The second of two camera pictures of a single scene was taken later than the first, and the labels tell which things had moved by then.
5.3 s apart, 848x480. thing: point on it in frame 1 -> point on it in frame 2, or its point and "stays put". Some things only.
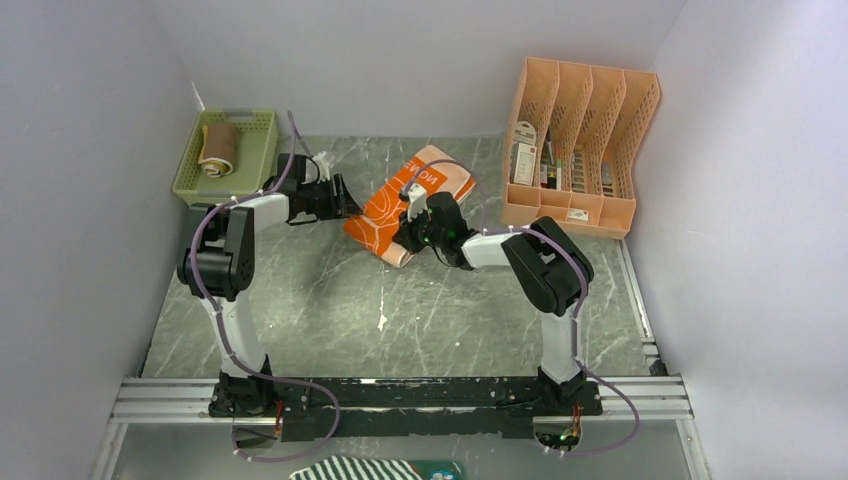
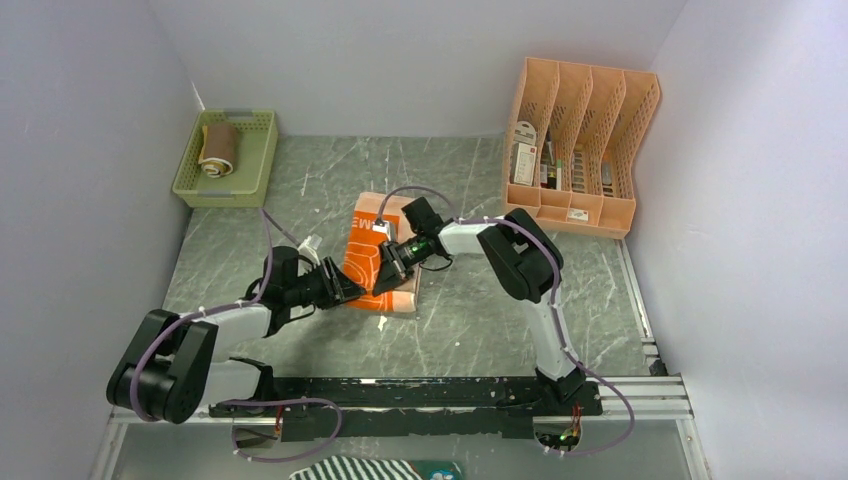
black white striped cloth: x=355 y=467 stays put
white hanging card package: x=525 y=133 stays put
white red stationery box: x=523 y=164 stays put
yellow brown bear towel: x=219 y=150 stays put
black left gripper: x=342 y=206 -> x=339 y=288
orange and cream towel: x=382 y=213 -> x=362 y=254
